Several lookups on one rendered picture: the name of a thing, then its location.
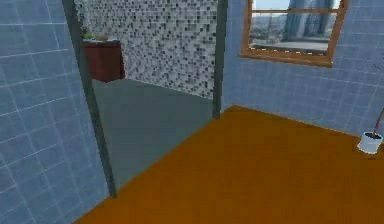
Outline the dark red kitchen cabinet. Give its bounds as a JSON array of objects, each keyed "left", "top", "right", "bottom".
[{"left": 81, "top": 39, "right": 126, "bottom": 84}]

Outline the green leafy vegetable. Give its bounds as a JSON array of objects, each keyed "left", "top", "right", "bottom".
[{"left": 81, "top": 26, "right": 96, "bottom": 41}]

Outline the wooden framed window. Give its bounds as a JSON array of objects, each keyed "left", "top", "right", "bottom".
[{"left": 237, "top": 0, "right": 350, "bottom": 69}]

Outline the white brush holder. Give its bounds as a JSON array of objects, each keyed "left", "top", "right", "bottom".
[{"left": 356, "top": 131, "right": 384, "bottom": 155}]

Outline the red handled toilet brush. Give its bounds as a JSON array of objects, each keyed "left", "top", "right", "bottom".
[{"left": 371, "top": 107, "right": 384, "bottom": 139}]

